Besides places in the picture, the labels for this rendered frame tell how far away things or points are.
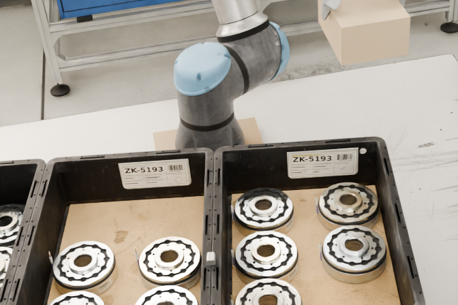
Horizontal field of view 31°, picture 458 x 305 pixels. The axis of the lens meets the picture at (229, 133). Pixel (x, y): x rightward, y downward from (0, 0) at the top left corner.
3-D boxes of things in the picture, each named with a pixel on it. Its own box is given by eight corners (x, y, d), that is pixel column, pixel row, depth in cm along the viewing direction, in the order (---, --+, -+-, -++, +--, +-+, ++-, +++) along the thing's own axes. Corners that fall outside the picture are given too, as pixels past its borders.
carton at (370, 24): (318, 21, 154) (317, -14, 150) (379, 11, 155) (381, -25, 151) (341, 65, 142) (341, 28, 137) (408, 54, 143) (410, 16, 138)
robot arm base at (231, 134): (170, 133, 183) (164, 97, 177) (235, 120, 186) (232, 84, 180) (182, 174, 171) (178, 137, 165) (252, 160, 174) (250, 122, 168)
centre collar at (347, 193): (332, 193, 143) (332, 190, 143) (361, 191, 143) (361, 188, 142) (334, 212, 139) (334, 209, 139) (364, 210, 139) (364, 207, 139)
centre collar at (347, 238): (336, 237, 134) (336, 235, 134) (366, 235, 134) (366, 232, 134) (341, 259, 130) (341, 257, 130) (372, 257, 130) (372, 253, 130)
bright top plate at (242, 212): (232, 193, 146) (232, 190, 146) (288, 186, 146) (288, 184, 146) (237, 232, 138) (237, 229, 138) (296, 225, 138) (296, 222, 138)
